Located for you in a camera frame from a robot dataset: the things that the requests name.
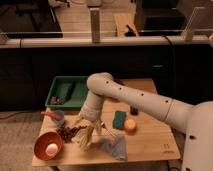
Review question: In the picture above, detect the white paper cup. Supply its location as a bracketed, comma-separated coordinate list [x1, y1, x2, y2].
[73, 128, 93, 151]

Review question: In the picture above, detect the yellow banana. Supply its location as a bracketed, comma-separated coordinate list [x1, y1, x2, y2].
[79, 124, 95, 150]

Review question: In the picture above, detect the white egg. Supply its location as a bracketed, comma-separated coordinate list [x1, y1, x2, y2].
[45, 143, 58, 156]

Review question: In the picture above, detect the black rectangular block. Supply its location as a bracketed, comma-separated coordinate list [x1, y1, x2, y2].
[130, 106, 139, 116]

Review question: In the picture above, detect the blue cup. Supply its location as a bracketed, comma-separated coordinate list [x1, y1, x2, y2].
[54, 110, 65, 126]

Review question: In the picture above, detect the orange carrot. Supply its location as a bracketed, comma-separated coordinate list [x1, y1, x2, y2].
[41, 111, 62, 121]

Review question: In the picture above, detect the metal spoon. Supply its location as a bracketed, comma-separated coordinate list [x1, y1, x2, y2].
[101, 121, 116, 138]

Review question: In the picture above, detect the green sponge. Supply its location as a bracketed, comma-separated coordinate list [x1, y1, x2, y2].
[112, 111, 126, 130]

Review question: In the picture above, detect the yellow orange fruit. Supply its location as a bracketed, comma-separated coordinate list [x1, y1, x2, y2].
[124, 119, 137, 133]

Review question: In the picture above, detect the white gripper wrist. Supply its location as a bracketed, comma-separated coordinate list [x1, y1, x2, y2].
[72, 102, 103, 135]

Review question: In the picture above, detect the small dark object in tray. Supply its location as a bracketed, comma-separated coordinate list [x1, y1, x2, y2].
[50, 96, 65, 105]

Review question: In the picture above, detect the white rail bar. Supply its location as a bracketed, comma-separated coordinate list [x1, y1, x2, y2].
[0, 35, 213, 48]

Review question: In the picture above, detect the bunch of red grapes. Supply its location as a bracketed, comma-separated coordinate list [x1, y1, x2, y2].
[56, 126, 85, 143]

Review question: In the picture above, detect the blue cloth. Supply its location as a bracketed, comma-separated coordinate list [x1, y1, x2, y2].
[98, 136, 127, 160]

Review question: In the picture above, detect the orange bowl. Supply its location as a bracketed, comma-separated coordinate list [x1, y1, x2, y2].
[34, 132, 63, 161]

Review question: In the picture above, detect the green plastic tray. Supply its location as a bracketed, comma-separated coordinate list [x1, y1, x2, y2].
[45, 76, 88, 110]

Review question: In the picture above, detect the wooden table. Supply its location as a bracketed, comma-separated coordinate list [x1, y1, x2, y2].
[31, 78, 181, 168]

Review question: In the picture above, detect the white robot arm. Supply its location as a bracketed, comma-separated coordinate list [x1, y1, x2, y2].
[77, 73, 213, 171]

